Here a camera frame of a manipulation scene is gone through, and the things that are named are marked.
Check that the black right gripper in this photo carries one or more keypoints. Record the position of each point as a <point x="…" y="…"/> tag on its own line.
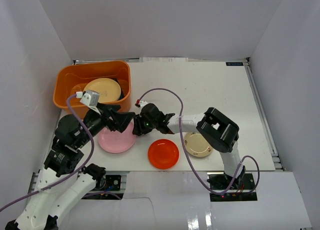
<point x="139" y="129"/>

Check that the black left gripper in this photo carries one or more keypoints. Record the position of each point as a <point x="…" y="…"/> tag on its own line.
<point x="108" y="117"/>

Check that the pink round plate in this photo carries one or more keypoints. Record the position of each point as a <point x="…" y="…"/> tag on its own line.
<point x="116" y="142"/>

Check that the yellow round plate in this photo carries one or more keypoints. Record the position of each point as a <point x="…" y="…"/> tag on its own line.
<point x="109" y="90"/>

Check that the orange round plate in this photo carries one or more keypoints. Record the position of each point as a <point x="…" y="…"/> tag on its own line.
<point x="163" y="154"/>

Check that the beige floral small plate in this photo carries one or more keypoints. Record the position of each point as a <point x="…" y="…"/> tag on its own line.
<point x="196" y="145"/>

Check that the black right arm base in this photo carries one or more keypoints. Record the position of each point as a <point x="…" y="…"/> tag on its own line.
<point x="237" y="193"/>

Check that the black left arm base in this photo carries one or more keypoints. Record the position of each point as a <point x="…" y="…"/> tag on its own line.
<point x="109" y="183"/>

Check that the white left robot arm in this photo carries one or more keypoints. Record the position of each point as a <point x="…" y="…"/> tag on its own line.
<point x="63" y="182"/>

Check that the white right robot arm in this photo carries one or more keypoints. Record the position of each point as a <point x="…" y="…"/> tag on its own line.
<point x="218" y="130"/>

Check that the orange plastic bin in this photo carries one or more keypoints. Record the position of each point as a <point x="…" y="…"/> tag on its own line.
<point x="74" y="78"/>

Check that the white paper sheet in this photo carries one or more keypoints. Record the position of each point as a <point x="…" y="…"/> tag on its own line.
<point x="163" y="59"/>

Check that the small blue label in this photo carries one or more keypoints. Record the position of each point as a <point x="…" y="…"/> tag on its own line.
<point x="234" y="64"/>

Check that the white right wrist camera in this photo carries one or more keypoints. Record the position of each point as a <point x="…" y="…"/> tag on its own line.
<point x="140" y="104"/>

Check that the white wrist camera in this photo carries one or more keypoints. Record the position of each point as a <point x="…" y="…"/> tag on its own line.
<point x="140" y="104"/>
<point x="89" y="98"/>

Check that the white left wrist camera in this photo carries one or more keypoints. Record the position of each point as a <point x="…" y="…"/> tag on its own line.
<point x="89" y="98"/>

